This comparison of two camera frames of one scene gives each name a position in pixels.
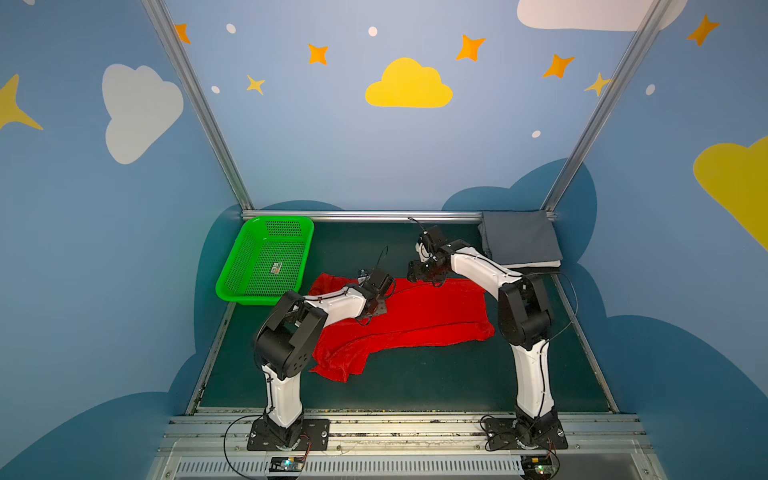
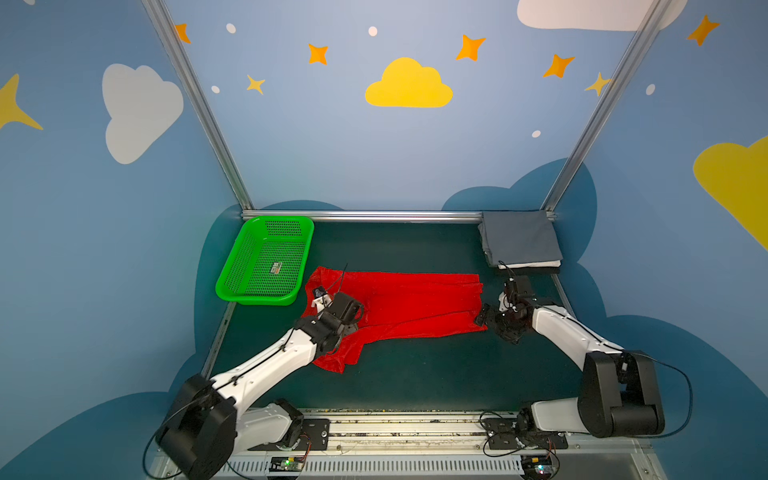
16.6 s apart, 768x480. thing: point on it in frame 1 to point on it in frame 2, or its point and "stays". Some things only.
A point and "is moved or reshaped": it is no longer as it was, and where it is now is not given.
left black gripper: [380, 305] to [349, 312]
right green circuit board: [536, 467] stays
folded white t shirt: [555, 263] stays
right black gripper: [417, 270] to [500, 320]
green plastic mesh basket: [268, 262] stays
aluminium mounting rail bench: [397, 444] stays
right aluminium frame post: [636, 47] stays
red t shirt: [423, 313] is moved or reshaped
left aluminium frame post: [170, 37] stays
